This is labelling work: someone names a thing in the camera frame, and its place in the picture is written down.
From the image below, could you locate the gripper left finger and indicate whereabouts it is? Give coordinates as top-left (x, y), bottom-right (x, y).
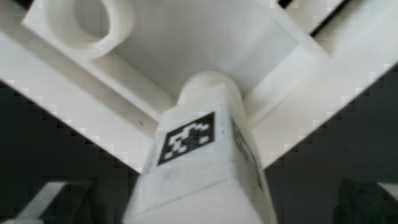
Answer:
top-left (11, 178), bottom-right (107, 224)

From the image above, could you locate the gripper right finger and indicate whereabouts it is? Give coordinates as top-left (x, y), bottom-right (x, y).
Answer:
top-left (333, 178), bottom-right (398, 224)

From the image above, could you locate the white chair leg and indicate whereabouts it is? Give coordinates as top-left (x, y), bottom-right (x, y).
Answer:
top-left (123, 71), bottom-right (278, 224)

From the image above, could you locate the white U-shaped fence frame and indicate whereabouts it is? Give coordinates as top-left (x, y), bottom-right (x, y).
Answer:
top-left (0, 0), bottom-right (398, 169)

